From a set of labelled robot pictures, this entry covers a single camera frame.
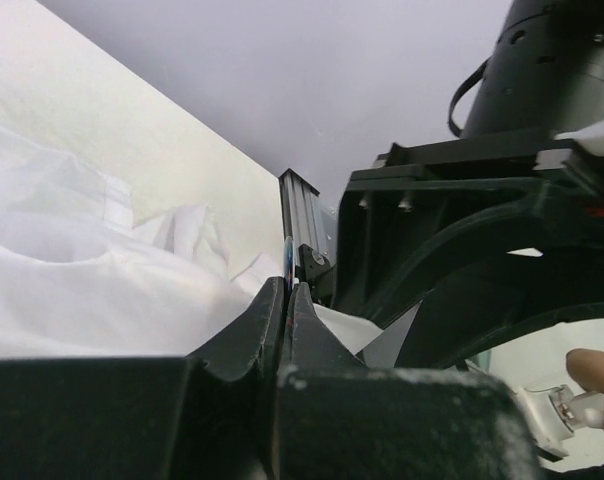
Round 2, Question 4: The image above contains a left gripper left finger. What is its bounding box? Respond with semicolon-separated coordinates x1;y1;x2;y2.
0;277;286;479

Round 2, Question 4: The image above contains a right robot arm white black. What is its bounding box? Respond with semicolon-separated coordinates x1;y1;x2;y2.
331;1;604;369

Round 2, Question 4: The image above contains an aluminium front rail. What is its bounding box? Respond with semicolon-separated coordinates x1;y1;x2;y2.
278;168;339;296

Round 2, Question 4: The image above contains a white handheld device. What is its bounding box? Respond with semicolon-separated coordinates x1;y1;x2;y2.
513;384;604;462

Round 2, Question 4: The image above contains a blue round brooch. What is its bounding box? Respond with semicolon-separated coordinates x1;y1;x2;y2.
283;236;295;292

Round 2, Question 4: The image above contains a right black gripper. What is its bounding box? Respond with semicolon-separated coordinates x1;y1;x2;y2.
331;131;604;368

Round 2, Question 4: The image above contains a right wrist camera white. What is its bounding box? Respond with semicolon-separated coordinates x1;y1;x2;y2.
534;120;604;173

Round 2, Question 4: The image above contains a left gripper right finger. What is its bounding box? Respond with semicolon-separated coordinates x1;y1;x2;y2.
276;284;542;479

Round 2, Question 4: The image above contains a white garment shirt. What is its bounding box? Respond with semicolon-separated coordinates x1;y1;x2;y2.
0;117;388;361

